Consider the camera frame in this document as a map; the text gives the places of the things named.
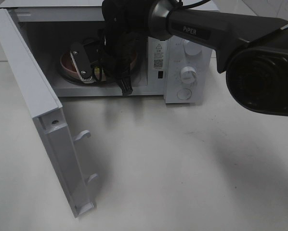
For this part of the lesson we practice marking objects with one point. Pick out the white lower microwave knob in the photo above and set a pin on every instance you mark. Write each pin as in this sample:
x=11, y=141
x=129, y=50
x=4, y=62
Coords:
x=188, y=75

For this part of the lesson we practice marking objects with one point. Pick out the white microwave oven body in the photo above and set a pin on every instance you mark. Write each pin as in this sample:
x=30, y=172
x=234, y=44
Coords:
x=36, y=36

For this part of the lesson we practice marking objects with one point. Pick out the white upper microwave knob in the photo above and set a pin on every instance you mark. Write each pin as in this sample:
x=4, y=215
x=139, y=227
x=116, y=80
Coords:
x=191, y=48

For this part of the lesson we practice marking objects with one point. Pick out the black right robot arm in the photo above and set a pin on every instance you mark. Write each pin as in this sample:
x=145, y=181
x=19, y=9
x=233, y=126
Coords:
x=251, y=50

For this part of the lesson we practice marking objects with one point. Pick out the round door release button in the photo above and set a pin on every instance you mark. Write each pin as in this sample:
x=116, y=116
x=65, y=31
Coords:
x=184, y=94

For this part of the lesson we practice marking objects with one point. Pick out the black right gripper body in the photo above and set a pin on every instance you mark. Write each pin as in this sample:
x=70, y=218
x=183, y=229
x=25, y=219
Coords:
x=113, y=54

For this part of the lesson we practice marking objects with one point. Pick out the pink plate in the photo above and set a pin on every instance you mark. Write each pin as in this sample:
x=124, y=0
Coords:
x=70, y=71

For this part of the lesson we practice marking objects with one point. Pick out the white microwave knob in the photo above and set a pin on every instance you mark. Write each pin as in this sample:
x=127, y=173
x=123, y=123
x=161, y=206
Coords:
x=188, y=75
x=191, y=48

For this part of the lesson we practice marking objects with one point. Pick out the white microwave door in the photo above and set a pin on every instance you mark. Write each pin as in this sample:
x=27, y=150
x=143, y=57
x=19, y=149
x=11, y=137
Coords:
x=48, y=117

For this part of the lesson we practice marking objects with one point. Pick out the toast sandwich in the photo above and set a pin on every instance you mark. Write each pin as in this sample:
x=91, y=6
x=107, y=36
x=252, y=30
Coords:
x=99, y=74

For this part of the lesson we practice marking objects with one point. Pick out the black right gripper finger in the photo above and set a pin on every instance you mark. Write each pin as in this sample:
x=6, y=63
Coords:
x=125, y=86
x=81, y=62

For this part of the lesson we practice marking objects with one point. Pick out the glass microwave turntable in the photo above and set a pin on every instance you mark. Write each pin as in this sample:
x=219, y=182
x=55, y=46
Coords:
x=108, y=81

